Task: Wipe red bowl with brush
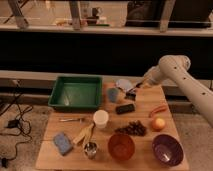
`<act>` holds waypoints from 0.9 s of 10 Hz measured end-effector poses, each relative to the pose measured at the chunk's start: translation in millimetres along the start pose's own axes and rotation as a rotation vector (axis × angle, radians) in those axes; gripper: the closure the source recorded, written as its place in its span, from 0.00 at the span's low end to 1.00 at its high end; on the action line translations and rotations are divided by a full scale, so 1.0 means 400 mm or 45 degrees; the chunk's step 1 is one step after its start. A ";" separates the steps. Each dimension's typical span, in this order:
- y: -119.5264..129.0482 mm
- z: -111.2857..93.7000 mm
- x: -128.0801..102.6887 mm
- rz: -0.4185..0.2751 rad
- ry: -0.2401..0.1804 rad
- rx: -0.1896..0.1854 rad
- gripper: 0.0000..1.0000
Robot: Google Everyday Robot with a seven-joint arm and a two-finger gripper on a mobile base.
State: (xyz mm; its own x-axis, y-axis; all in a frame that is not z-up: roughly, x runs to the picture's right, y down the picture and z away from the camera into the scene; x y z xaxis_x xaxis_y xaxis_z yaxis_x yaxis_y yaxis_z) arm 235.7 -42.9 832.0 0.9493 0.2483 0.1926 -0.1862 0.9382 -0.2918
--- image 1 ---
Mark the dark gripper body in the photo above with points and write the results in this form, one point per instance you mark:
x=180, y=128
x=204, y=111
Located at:
x=144, y=83

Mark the black dish brush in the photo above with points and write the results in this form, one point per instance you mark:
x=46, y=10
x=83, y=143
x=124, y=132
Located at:
x=131, y=94

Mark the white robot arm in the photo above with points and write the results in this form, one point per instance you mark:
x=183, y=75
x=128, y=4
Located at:
x=175, y=68

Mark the red bowl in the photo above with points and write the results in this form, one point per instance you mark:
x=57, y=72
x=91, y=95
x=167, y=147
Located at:
x=121, y=147

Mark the purple bowl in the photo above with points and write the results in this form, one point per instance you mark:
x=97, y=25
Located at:
x=167, y=150

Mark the black rectangular block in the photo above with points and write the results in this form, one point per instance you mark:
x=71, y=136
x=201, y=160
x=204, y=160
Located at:
x=125, y=108

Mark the blue grey cup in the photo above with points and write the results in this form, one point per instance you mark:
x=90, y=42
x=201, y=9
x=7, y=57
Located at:
x=112, y=94

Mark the orange fruit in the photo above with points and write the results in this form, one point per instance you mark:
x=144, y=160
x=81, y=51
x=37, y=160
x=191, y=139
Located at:
x=158, y=124

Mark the bunch of dark grapes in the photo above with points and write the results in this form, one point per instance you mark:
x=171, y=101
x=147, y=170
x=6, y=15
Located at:
x=134, y=128

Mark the white paper cup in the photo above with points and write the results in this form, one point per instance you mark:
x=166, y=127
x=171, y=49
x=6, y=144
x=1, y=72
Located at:
x=101, y=118

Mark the banana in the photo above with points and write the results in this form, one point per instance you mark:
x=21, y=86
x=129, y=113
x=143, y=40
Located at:
x=85, y=135

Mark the green plastic tray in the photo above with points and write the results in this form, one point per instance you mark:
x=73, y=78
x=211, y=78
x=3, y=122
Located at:
x=76, y=93

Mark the small metal cup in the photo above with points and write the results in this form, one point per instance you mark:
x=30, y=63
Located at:
x=90, y=150

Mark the metal fork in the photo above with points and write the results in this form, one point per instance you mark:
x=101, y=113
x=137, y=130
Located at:
x=72, y=119

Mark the blue sponge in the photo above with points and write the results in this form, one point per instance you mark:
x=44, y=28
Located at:
x=63, y=143

